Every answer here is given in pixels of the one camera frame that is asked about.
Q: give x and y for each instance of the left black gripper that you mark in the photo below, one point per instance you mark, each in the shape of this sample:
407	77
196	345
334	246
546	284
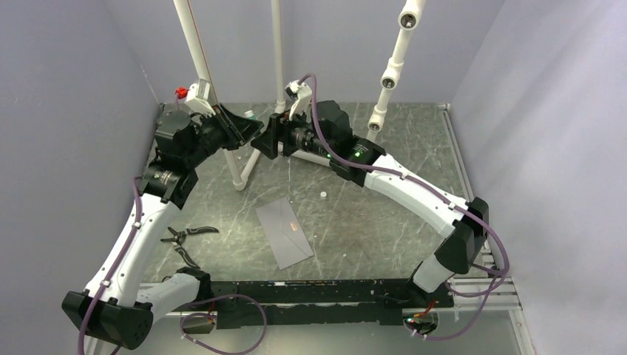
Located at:
242	129

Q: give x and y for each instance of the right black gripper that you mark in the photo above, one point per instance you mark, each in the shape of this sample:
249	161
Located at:
279	129

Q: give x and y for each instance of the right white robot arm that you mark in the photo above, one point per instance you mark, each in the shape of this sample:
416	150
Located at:
461	223

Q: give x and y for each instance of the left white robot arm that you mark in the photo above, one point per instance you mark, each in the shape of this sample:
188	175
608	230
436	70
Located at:
159	195

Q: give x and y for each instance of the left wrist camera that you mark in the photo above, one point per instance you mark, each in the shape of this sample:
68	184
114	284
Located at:
197	97

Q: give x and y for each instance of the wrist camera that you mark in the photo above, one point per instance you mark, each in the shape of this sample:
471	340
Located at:
197	97
300	93

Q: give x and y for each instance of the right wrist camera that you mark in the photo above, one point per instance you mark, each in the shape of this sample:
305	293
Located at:
300	93

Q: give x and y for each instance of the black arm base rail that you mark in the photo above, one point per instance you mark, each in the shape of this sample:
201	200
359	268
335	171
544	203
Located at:
380	301

